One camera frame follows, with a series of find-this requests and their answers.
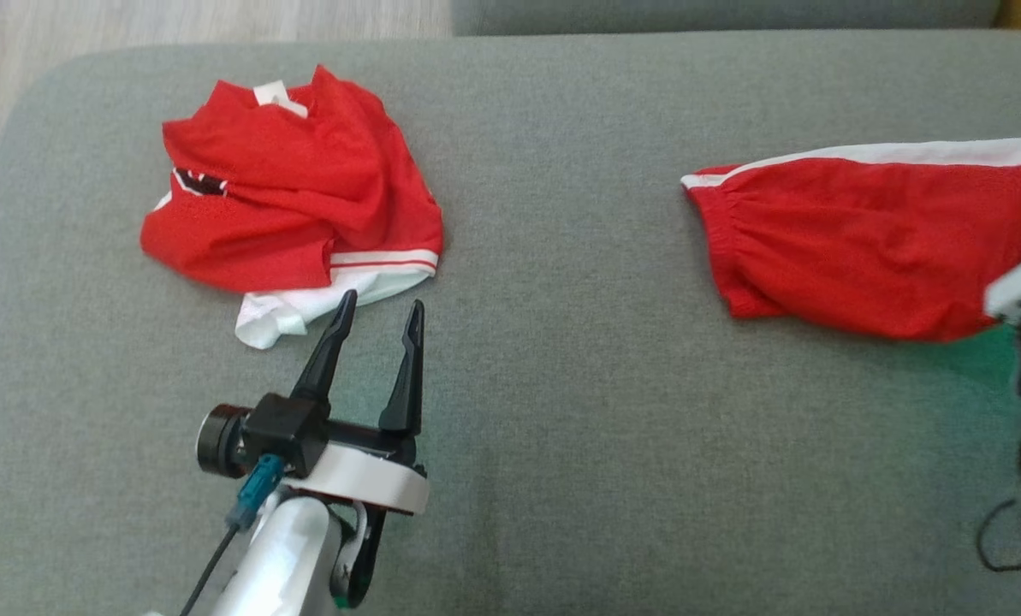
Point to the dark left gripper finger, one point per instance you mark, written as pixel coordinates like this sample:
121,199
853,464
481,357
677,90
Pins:
326,359
407,385

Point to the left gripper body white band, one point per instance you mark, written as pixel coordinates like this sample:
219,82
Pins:
365,479

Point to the red shorts with white stripe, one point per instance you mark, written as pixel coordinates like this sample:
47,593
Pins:
861,239

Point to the red basketball jersey white trim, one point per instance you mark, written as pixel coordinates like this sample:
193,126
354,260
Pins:
287,188

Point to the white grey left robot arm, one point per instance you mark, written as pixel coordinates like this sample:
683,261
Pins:
292,556

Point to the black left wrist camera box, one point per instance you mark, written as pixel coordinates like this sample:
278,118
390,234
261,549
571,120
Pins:
283,432

